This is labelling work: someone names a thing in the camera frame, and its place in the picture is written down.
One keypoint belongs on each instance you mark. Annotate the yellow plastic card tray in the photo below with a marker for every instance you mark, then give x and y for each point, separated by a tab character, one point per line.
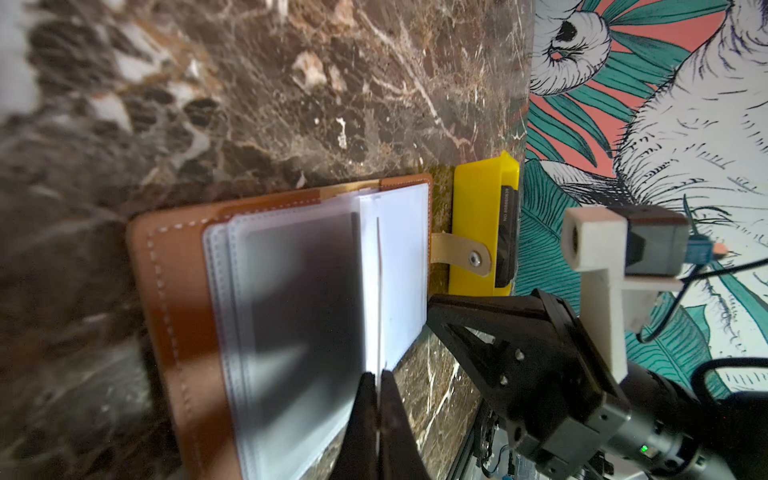
475	216

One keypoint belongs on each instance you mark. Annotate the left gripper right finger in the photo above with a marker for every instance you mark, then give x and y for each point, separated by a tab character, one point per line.
399	456

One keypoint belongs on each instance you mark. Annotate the dark credit card stack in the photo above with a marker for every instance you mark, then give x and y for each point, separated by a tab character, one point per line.
508	224

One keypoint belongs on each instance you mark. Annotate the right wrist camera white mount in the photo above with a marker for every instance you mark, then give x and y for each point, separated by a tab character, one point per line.
626	256

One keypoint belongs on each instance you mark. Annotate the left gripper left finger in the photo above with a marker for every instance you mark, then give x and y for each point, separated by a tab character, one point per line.
358	454

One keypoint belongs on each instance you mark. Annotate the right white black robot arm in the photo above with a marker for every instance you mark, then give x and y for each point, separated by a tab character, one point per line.
736	424

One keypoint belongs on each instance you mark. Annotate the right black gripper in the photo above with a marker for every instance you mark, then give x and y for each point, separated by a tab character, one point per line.
570	405

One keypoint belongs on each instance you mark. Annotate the brown leather card holder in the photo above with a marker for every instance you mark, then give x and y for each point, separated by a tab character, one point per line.
182	259

